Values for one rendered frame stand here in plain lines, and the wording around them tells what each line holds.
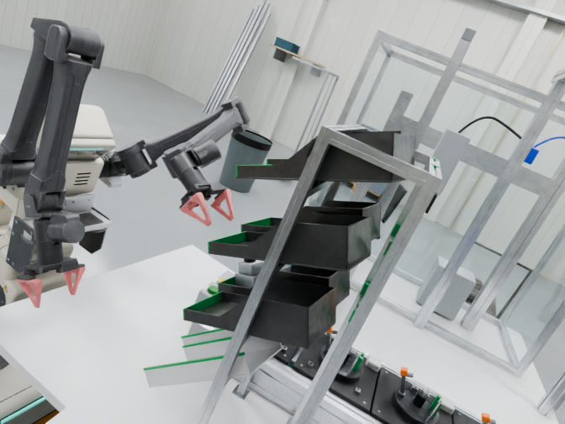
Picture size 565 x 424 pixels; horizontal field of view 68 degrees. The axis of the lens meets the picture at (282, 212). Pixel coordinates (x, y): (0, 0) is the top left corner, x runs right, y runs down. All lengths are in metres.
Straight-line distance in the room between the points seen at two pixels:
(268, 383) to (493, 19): 8.56
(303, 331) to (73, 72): 0.71
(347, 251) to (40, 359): 0.84
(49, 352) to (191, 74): 10.54
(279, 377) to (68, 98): 0.88
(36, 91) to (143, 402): 0.77
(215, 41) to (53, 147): 10.23
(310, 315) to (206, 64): 10.67
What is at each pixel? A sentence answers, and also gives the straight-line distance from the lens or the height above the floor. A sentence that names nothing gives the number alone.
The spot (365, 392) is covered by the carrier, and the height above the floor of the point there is 0.97.
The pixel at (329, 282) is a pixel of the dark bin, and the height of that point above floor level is 1.36.
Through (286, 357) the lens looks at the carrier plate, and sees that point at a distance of 1.30.
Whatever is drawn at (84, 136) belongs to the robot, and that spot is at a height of 1.32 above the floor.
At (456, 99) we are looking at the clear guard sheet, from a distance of 2.50.
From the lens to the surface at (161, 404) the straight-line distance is 1.20.
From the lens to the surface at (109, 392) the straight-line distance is 1.20.
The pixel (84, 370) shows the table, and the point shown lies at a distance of 1.24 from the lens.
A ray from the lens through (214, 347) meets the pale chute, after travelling 1.05.
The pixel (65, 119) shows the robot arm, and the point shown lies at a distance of 1.07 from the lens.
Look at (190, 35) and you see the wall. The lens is 11.70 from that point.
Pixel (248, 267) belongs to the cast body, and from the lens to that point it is 1.03.
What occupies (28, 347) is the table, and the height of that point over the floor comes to 0.86.
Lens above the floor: 1.72
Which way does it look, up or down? 18 degrees down
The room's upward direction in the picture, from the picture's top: 23 degrees clockwise
